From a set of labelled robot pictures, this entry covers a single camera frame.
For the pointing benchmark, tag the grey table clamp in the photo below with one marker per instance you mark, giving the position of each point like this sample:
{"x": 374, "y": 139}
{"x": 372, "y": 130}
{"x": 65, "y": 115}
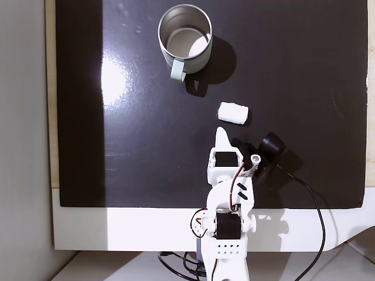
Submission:
{"x": 199, "y": 248}

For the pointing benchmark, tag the white gauze roll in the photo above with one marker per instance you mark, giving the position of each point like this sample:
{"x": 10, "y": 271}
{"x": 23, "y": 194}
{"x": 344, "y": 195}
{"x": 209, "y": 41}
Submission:
{"x": 233, "y": 113}

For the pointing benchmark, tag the black oval camera box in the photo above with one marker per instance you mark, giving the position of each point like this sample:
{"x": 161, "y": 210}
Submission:
{"x": 271, "y": 145}

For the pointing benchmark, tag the pale green metal cup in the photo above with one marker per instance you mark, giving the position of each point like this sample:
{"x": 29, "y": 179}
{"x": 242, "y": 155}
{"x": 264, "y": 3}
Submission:
{"x": 199, "y": 64}

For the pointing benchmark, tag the black table mat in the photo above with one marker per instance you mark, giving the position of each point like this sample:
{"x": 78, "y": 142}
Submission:
{"x": 146, "y": 146}

